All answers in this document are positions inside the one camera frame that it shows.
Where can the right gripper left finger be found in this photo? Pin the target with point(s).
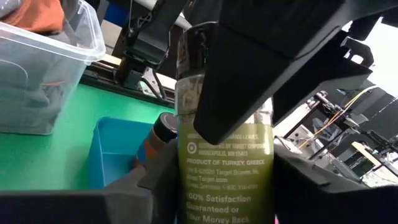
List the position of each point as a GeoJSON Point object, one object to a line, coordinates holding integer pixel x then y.
{"type": "Point", "coordinates": [155, 193]}

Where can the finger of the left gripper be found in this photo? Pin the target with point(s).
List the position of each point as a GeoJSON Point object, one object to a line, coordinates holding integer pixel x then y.
{"type": "Point", "coordinates": [326, 74]}
{"type": "Point", "coordinates": [236, 87]}

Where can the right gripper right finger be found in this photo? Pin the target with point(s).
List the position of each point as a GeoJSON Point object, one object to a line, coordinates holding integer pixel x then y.
{"type": "Point", "coordinates": [326, 202]}

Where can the grey cylindrical weights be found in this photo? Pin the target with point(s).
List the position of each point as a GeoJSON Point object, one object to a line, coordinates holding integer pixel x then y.
{"type": "Point", "coordinates": [164, 126]}

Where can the round black-capped spice jar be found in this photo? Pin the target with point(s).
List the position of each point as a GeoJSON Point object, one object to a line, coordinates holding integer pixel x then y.
{"type": "Point", "coordinates": [224, 177]}

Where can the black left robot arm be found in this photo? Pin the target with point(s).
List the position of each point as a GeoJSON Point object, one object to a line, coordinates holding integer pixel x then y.
{"type": "Point", "coordinates": [146, 40]}

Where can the blue plastic bin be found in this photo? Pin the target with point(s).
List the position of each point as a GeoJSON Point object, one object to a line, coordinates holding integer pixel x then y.
{"type": "Point", "coordinates": [115, 152]}

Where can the cluttered metal equipment rack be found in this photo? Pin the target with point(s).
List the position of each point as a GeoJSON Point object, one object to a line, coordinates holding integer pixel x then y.
{"type": "Point", "coordinates": [348, 146]}

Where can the clear plastic storage container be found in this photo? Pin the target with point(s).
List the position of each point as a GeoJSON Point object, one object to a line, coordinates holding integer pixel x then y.
{"type": "Point", "coordinates": [46, 77]}

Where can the orange cloth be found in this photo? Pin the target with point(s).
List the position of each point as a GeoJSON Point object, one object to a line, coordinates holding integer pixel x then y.
{"type": "Point", "coordinates": [34, 15]}

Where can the black metal table frame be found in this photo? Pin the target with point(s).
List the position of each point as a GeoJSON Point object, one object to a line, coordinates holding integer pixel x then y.
{"type": "Point", "coordinates": [102, 79]}

